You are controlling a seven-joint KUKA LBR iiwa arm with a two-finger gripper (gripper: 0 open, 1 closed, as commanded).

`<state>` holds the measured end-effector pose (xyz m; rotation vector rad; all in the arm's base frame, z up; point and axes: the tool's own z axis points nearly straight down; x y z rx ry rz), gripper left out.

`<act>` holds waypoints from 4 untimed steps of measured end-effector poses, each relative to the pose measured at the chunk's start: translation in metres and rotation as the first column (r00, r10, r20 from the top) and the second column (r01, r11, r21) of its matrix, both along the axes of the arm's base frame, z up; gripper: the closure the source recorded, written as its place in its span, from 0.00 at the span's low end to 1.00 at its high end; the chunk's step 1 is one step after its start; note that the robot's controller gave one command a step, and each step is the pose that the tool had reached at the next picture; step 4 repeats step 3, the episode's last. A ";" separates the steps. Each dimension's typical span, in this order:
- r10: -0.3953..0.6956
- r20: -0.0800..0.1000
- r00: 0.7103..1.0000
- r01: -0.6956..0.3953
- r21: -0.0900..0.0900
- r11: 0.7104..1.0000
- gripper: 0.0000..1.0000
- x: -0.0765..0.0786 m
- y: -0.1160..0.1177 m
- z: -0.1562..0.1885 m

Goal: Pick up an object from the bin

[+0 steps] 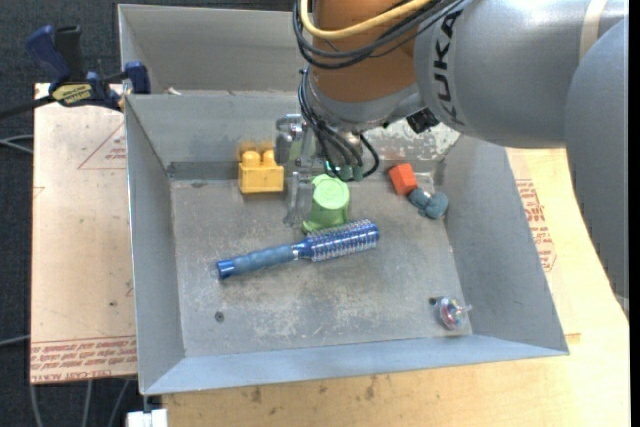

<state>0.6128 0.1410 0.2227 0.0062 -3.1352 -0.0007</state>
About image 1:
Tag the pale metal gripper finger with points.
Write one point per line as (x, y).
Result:
(305, 195)
(293, 205)

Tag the green plastic cup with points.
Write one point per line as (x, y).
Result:
(327, 205)

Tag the yellow toy building brick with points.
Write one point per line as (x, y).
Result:
(260, 177)

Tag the blue round hairbrush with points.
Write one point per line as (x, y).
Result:
(300, 249)

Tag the orange-red small block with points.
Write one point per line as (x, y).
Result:
(402, 179)

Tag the grey metal bin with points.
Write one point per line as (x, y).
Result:
(300, 315)

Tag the grey-blue toy figure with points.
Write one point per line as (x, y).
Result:
(431, 205)

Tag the brown cardboard board red print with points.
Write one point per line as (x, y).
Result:
(80, 225)

